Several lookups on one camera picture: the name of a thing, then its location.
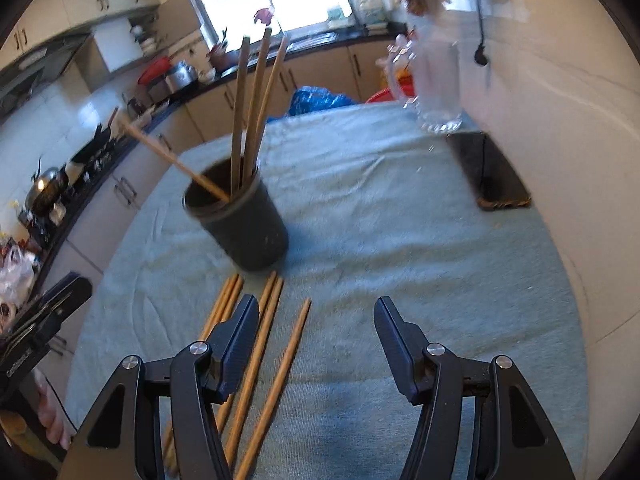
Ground black utensil holder cup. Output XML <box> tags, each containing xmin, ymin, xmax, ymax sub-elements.
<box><xmin>183</xmin><ymin>170</ymin><xmax>288</xmax><ymax>272</ymax></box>

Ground blue plastic bag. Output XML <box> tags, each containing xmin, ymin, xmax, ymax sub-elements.
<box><xmin>267</xmin><ymin>86</ymin><xmax>357</xmax><ymax>122</ymax></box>

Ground dark utensil crock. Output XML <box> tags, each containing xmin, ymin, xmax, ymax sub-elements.
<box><xmin>206</xmin><ymin>28</ymin><xmax>229</xmax><ymax>73</ymax></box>

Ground clear glass beer mug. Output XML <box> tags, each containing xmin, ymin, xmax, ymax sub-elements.
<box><xmin>385</xmin><ymin>35</ymin><xmax>462</xmax><ymax>134</ymax></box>

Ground range hood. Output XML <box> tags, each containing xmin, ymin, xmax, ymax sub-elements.
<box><xmin>0</xmin><ymin>34</ymin><xmax>89</xmax><ymax>119</ymax></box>

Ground black smartphone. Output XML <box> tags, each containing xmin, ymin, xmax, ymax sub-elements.
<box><xmin>446</xmin><ymin>132</ymin><xmax>532</xmax><ymax>211</ymax></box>

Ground grey-green table cloth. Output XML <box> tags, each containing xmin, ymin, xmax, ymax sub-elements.
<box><xmin>65</xmin><ymin>103</ymin><xmax>588</xmax><ymax>479</ymax></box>

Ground silver rice cooker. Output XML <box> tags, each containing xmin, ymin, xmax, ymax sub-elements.
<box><xmin>164</xmin><ymin>61</ymin><xmax>198</xmax><ymax>94</ymax></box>

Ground dark wooden chopstick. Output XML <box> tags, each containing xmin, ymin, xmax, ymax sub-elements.
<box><xmin>230</xmin><ymin>36</ymin><xmax>250</xmax><ymax>196</ymax></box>

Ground red plastic basket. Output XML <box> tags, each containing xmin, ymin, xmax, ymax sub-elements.
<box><xmin>366</xmin><ymin>84</ymin><xmax>416</xmax><ymax>104</ymax></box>

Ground person's left hand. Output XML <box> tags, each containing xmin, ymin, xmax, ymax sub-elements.
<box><xmin>34</xmin><ymin>370</ymin><xmax>75</xmax><ymax>451</ymax></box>

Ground steel lidded wok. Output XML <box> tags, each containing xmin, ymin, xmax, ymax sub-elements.
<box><xmin>24</xmin><ymin>159</ymin><xmax>68</xmax><ymax>217</ymax></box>

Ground red colander bowl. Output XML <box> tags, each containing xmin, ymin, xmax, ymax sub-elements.
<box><xmin>138</xmin><ymin>56</ymin><xmax>172</xmax><ymax>86</ymax></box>

